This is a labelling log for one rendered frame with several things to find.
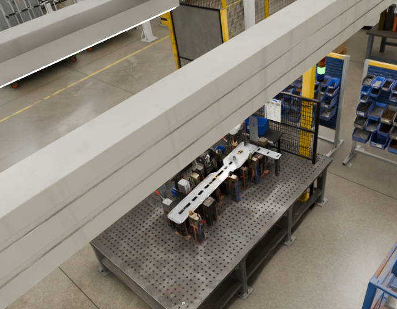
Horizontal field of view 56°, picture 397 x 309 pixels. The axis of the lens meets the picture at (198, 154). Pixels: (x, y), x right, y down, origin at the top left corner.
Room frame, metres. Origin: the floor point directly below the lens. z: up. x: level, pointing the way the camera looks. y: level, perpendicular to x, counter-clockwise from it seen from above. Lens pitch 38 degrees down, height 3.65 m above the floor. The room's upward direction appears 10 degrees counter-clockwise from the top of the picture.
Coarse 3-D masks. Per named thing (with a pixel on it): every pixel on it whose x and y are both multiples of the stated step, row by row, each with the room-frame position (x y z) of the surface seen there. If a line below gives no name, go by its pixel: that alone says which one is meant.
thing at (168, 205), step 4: (164, 200) 2.65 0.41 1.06; (168, 200) 2.64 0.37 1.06; (164, 204) 2.62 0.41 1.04; (168, 204) 2.59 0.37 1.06; (172, 204) 2.62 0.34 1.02; (164, 208) 2.64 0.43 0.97; (168, 208) 2.59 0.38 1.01; (172, 208) 2.61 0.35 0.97; (168, 212) 2.60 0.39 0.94; (168, 220) 2.62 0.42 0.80; (168, 224) 2.64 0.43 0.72; (172, 224) 2.60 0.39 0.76; (172, 228) 2.60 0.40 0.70
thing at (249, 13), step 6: (246, 0) 7.42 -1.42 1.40; (252, 0) 7.43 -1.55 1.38; (246, 6) 7.42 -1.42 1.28; (252, 6) 7.42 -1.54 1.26; (246, 12) 7.43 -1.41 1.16; (252, 12) 7.42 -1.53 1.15; (246, 18) 7.43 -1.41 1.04; (252, 18) 7.41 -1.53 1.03; (246, 24) 7.44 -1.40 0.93; (252, 24) 7.41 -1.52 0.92
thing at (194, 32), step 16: (176, 16) 6.02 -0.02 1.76; (192, 16) 5.73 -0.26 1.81; (208, 16) 5.47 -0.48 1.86; (224, 16) 5.22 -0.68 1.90; (176, 32) 6.07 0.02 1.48; (192, 32) 5.77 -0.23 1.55; (208, 32) 5.50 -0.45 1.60; (224, 32) 5.22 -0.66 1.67; (176, 48) 6.11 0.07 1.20; (192, 48) 5.82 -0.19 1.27; (208, 48) 5.53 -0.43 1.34; (176, 64) 6.14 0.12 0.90
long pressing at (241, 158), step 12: (240, 144) 3.43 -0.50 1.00; (228, 156) 3.25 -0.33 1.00; (240, 156) 3.21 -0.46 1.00; (228, 168) 3.05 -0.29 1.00; (204, 180) 2.92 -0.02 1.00; (216, 180) 2.89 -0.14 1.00; (192, 192) 2.77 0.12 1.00; (204, 192) 2.74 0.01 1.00; (180, 204) 2.63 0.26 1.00; (192, 204) 2.60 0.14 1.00; (168, 216) 2.49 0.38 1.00; (180, 216) 2.46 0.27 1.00
